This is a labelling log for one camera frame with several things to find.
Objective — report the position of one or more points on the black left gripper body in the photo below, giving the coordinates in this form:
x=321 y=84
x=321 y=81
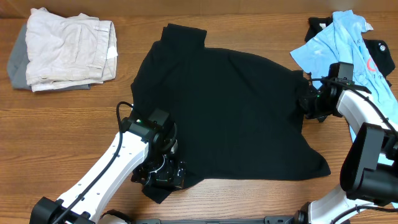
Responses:
x=161 y=168

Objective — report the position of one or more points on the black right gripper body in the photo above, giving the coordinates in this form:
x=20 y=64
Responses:
x=314 y=105

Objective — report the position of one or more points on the plain black t-shirt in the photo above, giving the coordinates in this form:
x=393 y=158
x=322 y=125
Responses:
x=237 y=114

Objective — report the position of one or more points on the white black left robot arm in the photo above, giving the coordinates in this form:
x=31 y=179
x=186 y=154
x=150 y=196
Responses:
x=144 y=147

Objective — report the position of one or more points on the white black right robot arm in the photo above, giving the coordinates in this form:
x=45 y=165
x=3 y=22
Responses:
x=368 y=177

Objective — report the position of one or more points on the light blue t-shirt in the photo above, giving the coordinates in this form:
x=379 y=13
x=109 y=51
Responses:
x=342 y=41

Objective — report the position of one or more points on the black logo t-shirt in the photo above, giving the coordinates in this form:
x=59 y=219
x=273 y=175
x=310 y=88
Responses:
x=378 y=49

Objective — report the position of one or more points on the folded beige shorts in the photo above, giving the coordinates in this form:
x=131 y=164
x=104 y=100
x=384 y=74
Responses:
x=67 y=52

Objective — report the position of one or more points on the folded grey garment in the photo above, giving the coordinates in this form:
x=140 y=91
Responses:
x=17 y=66

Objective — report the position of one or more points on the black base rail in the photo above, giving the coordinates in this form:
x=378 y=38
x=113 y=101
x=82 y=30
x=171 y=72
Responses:
x=266 y=220

